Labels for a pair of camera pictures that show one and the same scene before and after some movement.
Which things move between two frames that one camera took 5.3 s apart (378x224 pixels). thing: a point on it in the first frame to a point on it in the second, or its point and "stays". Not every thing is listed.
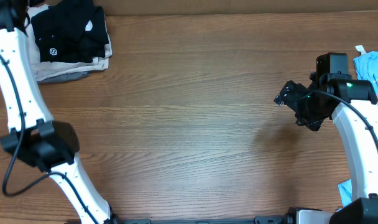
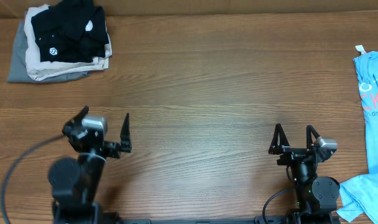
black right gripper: x=290 y=95 to x=275 y=149
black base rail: x=265 y=219 stays
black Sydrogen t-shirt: x=71 y=31 stays
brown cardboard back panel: x=151 y=7 stays
